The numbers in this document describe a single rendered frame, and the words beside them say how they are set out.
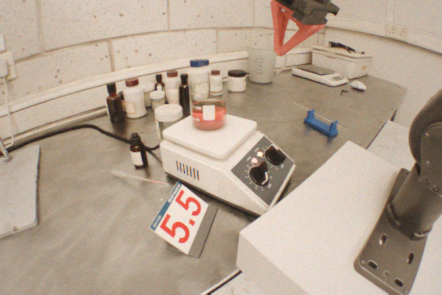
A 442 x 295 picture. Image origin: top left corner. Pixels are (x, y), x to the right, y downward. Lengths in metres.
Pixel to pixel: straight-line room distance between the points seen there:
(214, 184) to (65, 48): 0.62
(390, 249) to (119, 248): 0.32
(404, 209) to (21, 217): 0.53
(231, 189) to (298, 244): 0.14
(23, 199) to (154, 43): 0.64
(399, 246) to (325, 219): 0.09
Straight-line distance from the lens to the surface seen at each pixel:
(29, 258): 0.38
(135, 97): 0.63
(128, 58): 0.79
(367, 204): 0.29
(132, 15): 0.80
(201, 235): 0.31
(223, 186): 0.32
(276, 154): 0.36
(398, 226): 0.28
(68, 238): 0.37
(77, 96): 0.74
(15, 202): 0.48
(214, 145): 0.31
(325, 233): 0.24
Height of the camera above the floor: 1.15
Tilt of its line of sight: 28 degrees down
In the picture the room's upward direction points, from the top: straight up
